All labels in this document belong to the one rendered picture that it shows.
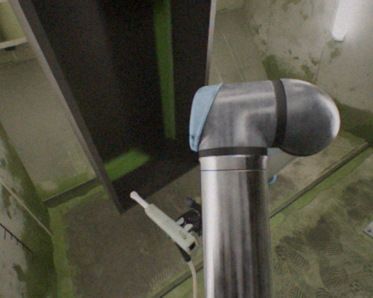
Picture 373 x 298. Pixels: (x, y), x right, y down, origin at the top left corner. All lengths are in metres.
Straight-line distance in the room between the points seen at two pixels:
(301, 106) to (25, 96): 2.09
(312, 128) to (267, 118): 0.07
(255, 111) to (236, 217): 0.16
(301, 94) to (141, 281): 1.42
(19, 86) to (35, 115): 0.25
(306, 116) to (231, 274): 0.25
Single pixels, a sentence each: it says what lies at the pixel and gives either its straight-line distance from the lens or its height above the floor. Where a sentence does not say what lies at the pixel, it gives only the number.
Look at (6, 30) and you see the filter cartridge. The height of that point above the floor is 1.34.
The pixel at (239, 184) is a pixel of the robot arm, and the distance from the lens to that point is 0.34.
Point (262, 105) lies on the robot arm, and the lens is 0.35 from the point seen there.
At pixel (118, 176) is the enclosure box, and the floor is 0.51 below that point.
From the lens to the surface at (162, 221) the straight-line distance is 0.92.
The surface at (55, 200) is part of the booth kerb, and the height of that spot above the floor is 0.13.
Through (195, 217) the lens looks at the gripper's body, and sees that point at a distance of 0.93.
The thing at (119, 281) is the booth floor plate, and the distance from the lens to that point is 1.63.
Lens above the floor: 1.46
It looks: 38 degrees down
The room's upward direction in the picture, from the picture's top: 9 degrees counter-clockwise
